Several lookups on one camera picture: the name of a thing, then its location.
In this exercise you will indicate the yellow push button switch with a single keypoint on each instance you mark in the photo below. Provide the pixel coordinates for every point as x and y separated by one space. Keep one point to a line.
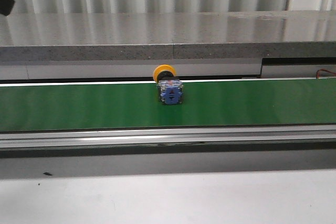
168 84

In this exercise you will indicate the green conveyor belt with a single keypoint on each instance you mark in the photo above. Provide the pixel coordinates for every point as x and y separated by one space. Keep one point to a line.
214 103

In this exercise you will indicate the silver rear conveyor rail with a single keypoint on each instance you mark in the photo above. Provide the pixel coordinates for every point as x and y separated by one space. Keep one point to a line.
227 68

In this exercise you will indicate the grey stone counter slab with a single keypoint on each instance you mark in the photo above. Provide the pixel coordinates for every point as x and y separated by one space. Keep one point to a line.
172 36

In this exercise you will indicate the aluminium conveyor front rail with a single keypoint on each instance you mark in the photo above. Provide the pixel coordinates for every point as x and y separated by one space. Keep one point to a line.
168 136

